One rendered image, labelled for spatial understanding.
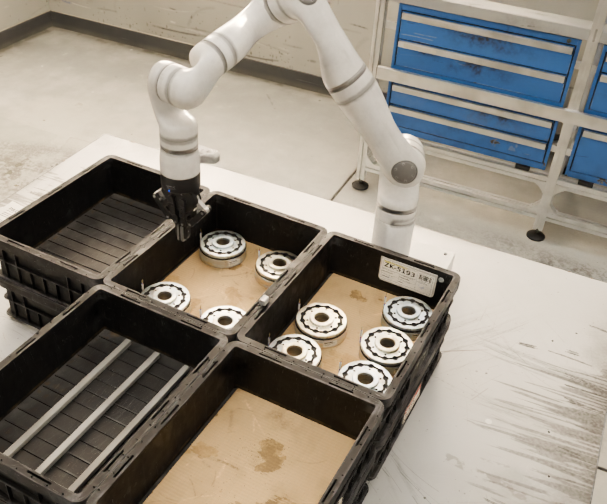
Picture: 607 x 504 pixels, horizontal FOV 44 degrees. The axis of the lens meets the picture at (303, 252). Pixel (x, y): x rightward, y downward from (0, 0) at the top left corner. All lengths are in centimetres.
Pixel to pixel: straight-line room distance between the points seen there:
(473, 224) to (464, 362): 179
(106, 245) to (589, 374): 111
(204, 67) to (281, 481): 71
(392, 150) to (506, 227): 193
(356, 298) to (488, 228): 189
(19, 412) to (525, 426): 96
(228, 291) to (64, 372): 38
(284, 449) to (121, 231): 73
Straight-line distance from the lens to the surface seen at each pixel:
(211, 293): 160
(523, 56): 314
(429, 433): 155
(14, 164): 381
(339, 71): 153
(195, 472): 129
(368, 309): 159
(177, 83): 132
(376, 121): 157
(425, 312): 156
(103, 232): 180
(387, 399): 128
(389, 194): 169
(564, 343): 184
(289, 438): 133
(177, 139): 138
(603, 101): 317
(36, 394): 144
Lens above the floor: 186
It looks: 36 degrees down
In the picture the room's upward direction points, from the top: 4 degrees clockwise
